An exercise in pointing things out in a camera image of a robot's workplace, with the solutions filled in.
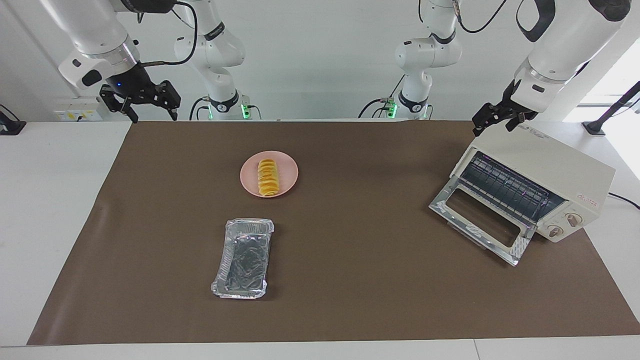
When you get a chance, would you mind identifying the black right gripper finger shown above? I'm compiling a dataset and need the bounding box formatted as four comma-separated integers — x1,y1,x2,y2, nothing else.
155,80,181,121
100,85,139,124

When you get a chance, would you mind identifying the yellow sliced bread loaf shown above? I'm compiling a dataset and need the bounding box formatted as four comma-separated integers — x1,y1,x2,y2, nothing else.
257,158,280,197

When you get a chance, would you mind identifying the aluminium foil baking tray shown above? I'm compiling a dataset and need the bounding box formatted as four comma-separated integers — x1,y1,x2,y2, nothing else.
210,218,275,300

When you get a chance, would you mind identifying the cream toaster oven body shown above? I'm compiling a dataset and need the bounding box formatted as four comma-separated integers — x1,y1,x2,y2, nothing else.
450,121,617,244

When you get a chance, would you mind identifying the glass oven door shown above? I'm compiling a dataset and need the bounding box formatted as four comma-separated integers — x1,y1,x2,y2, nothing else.
429,176,537,267

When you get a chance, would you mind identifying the black clamp stand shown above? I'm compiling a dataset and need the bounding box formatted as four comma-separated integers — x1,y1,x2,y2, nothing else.
0,104,27,136

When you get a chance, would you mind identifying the pink round plate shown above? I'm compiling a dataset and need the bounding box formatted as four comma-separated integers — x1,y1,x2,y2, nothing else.
240,151,299,199

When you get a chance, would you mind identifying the brown table mat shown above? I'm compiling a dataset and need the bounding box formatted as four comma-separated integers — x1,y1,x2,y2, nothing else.
26,120,640,346

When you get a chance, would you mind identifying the black right arm base cable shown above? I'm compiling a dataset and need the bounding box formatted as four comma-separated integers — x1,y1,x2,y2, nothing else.
189,96,211,121

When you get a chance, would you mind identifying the black arm base cable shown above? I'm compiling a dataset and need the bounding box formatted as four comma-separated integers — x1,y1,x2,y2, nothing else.
189,96,211,121
358,75,406,119

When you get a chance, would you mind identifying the black right arm gripper cable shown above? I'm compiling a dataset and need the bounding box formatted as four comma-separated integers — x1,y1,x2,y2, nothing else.
137,0,199,68

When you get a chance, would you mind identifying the black arm gripper cable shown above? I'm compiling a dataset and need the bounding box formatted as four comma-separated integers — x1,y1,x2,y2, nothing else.
137,0,199,68
452,0,508,34

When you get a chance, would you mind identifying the metal wire oven rack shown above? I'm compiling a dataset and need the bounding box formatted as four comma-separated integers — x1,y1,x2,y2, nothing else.
460,151,566,226

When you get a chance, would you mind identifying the black left arm gripper cable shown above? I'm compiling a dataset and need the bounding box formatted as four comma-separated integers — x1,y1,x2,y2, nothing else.
452,0,508,34

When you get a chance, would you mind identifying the black angled camera stand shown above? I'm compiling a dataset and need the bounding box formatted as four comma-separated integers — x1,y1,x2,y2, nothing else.
582,81,640,136

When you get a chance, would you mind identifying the black left arm base cable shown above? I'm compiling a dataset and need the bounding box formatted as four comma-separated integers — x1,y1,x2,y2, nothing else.
358,75,406,119

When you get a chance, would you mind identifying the black oven power cable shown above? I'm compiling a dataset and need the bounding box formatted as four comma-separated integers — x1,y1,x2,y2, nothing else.
607,192,640,210

